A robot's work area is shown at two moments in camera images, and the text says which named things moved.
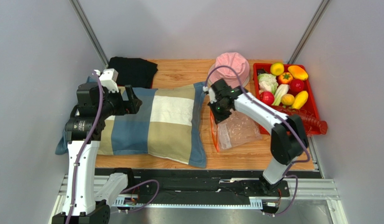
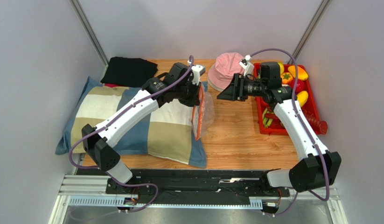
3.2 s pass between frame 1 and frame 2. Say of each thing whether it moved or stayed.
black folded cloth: stayed
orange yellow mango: stayed
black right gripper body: moved
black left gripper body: moved
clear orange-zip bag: moved
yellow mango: stayed
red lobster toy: stayed
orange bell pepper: stayed
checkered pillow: stayed
